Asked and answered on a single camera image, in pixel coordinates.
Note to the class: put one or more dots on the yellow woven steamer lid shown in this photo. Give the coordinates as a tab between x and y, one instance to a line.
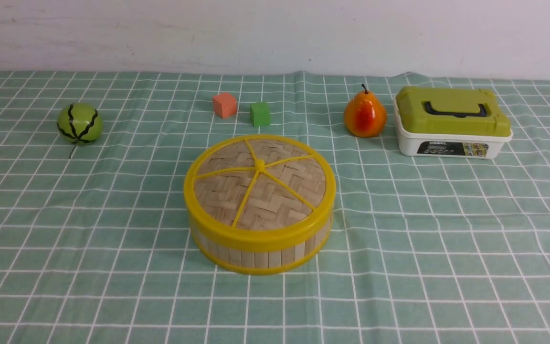
260	193

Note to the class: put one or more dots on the yellow bamboo steamer basket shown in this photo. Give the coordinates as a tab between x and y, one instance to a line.
286	257

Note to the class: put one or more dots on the white box green lid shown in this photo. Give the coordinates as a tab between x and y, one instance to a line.
450	122

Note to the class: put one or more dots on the green foam cube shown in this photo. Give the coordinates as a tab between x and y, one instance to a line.
260	114

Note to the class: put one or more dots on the orange foam cube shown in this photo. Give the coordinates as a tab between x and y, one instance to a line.
224	105

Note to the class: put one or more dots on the orange toy pear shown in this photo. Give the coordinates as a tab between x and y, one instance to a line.
365	116

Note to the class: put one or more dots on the green checked tablecloth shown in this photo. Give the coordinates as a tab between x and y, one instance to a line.
424	250

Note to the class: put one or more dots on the green toy watermelon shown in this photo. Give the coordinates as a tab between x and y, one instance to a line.
80	123

